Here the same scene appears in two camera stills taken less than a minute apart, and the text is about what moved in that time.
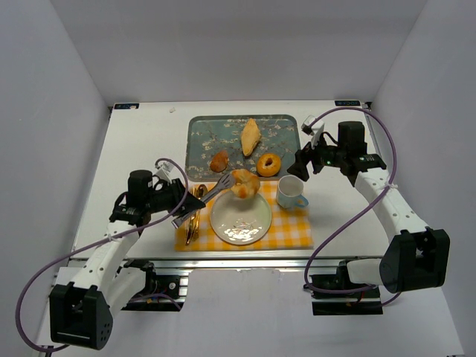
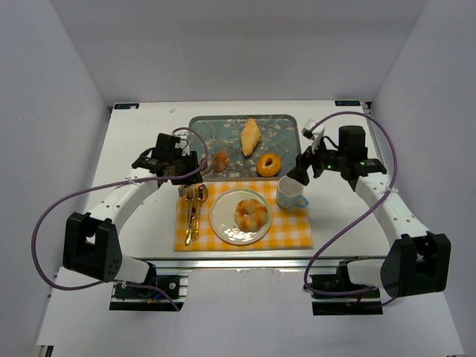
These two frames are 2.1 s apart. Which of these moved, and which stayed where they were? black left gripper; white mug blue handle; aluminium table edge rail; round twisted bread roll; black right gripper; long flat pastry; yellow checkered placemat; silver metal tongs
Moved: silver metal tongs; black left gripper; round twisted bread roll
Stayed: yellow checkered placemat; aluminium table edge rail; white mug blue handle; black right gripper; long flat pastry
